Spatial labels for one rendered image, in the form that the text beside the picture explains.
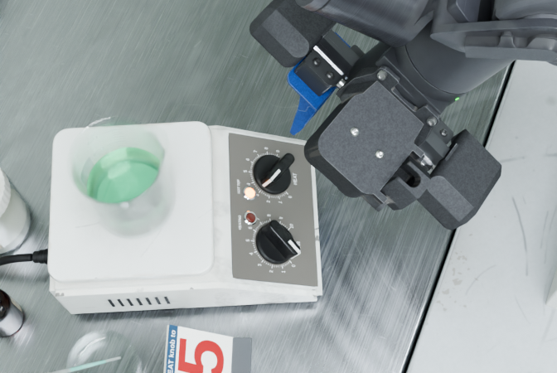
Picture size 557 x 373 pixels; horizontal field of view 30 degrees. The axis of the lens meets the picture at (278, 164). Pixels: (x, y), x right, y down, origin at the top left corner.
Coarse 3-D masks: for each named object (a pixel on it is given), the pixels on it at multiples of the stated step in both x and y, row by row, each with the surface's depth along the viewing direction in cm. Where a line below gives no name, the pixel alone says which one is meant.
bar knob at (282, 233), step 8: (272, 224) 77; (264, 232) 78; (272, 232) 77; (280, 232) 77; (288, 232) 79; (256, 240) 78; (264, 240) 78; (272, 240) 78; (280, 240) 77; (288, 240) 77; (264, 248) 78; (272, 248) 78; (280, 248) 78; (288, 248) 77; (296, 248) 77; (264, 256) 77; (272, 256) 78; (280, 256) 78; (288, 256) 78
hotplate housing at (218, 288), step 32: (224, 128) 81; (224, 160) 79; (224, 192) 78; (224, 224) 77; (32, 256) 80; (224, 256) 76; (64, 288) 76; (96, 288) 76; (128, 288) 76; (160, 288) 76; (192, 288) 76; (224, 288) 76; (256, 288) 77; (288, 288) 78; (320, 288) 80
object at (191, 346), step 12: (180, 336) 78; (192, 336) 78; (204, 336) 79; (180, 348) 77; (192, 348) 78; (204, 348) 78; (216, 348) 79; (180, 360) 77; (192, 360) 78; (204, 360) 78; (216, 360) 79; (180, 372) 77; (192, 372) 77; (204, 372) 78; (216, 372) 79
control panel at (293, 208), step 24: (240, 144) 80; (264, 144) 81; (288, 144) 82; (240, 168) 80; (240, 192) 79; (264, 192) 80; (288, 192) 81; (240, 216) 78; (264, 216) 79; (288, 216) 80; (312, 216) 81; (240, 240) 77; (312, 240) 80; (240, 264) 77; (264, 264) 78; (288, 264) 78; (312, 264) 80
